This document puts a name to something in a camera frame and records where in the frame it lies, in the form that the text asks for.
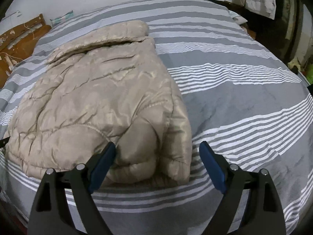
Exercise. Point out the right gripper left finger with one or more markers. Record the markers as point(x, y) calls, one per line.
point(50, 212)

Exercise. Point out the dark wooden wardrobe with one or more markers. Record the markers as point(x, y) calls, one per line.
point(289, 35)

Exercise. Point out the beige puffer jacket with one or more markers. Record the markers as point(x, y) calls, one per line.
point(106, 86)

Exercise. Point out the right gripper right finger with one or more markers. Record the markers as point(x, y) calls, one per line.
point(250, 202)

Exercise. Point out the grey white striped bedsheet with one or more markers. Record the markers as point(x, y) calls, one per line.
point(241, 99)

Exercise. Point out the brown wooden headboard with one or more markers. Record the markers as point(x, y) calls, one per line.
point(18, 43)

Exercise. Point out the light pillow at bed corner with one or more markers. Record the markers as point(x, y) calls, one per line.
point(237, 18)

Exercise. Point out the black garment on bed edge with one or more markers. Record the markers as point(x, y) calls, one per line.
point(229, 5)

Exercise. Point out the teal patterned pillow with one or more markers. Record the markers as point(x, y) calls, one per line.
point(62, 18)

